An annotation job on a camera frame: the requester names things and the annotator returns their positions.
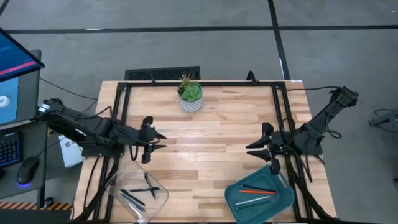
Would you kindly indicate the clear plastic bin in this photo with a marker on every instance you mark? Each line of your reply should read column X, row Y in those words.
column 124, row 180

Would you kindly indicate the black computer mouse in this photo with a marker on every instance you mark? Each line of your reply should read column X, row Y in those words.
column 27, row 169

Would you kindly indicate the black floor vent grate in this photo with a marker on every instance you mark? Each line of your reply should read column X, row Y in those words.
column 155, row 74

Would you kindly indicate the white paper booklet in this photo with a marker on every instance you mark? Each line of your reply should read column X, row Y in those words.
column 70, row 154

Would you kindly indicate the monitor with dark blue screen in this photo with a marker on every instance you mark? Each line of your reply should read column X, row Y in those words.
column 15, row 56

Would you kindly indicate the black metal table frame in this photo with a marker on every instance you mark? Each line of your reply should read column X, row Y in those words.
column 217, row 83

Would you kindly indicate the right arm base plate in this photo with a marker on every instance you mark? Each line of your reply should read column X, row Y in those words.
column 317, row 152

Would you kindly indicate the white pencil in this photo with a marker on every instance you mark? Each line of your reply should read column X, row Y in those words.
column 252, row 200

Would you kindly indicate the yellow black hazard strip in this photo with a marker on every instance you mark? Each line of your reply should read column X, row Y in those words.
column 31, row 206

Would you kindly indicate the dark grey side desk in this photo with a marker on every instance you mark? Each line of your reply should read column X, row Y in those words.
column 38, row 149

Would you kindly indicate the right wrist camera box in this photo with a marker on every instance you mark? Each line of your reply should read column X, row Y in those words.
column 281, row 143

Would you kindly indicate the orange pencil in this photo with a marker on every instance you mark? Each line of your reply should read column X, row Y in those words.
column 257, row 192

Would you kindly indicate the monitor with light blue screen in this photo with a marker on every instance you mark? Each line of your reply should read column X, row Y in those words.
column 18, row 99

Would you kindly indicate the teal plastic bin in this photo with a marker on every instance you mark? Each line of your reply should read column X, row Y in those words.
column 280, row 211

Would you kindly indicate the succulent in patterned white pot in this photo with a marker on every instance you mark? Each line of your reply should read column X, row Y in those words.
column 190, row 93

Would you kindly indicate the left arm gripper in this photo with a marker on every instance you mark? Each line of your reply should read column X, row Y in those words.
column 146, row 157

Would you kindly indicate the black desk caster wheel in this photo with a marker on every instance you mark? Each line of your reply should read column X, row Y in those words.
column 48, row 202

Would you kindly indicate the white label tag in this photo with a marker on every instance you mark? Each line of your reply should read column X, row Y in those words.
column 296, row 81

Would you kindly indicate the black pen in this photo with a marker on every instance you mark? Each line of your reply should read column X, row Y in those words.
column 144, row 189
column 132, row 197
column 150, row 186

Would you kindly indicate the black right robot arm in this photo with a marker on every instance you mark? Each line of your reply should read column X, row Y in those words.
column 320, row 121

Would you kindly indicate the black keyboard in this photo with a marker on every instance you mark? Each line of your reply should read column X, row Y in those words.
column 9, row 151

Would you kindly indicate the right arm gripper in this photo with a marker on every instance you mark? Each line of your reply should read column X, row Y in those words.
column 267, row 127

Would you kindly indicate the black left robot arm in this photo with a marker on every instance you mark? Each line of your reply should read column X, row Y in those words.
column 81, row 123

